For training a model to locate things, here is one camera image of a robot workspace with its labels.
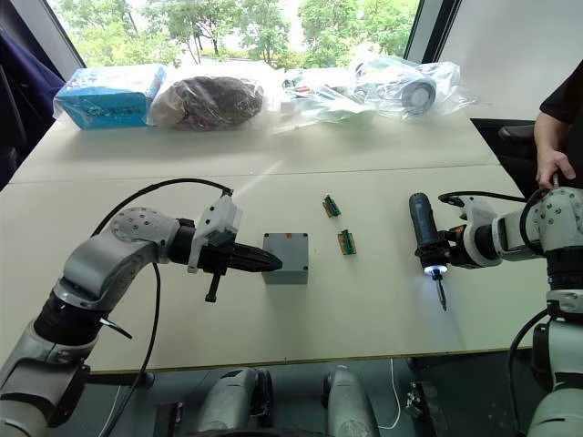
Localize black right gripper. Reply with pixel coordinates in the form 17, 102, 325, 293
414, 226, 480, 270

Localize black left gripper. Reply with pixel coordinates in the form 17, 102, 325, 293
199, 243, 283, 304

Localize blue electric screwdriver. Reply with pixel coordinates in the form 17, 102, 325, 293
408, 192, 450, 313

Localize grey box with lid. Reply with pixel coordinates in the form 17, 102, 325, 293
262, 231, 310, 286

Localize bystander bare hand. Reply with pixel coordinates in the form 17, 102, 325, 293
536, 148, 578, 188

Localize black chair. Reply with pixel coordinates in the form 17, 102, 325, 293
496, 123, 539, 156

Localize silver rounded robot leg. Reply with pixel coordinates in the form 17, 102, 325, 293
184, 366, 274, 437
322, 363, 382, 437

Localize clear bag with grey reel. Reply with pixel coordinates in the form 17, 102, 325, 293
348, 53, 491, 122

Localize brown bundle in plastic bag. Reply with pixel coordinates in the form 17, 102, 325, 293
148, 75, 266, 132

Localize clear bag with small parts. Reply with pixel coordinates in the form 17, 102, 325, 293
272, 67, 379, 125

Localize bystander black shirt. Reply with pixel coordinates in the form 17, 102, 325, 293
539, 56, 583, 181

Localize blue carton in plastic bag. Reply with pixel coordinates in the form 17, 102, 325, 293
52, 63, 169, 131

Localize dark blue hanging cloth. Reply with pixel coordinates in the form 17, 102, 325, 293
0, 31, 67, 192

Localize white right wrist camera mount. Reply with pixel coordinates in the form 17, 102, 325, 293
449, 195, 499, 240

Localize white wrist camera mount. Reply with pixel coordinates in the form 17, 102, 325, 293
187, 194, 243, 274
449, 195, 499, 240

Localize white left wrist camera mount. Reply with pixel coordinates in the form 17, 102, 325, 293
187, 194, 243, 274

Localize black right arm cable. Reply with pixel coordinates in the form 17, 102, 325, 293
437, 190, 550, 238

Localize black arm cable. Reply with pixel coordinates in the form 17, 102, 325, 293
89, 177, 236, 432
437, 190, 550, 238

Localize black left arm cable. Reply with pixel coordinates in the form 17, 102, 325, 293
89, 177, 236, 432

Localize thin white floor cable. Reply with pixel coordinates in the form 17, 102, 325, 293
376, 358, 403, 430

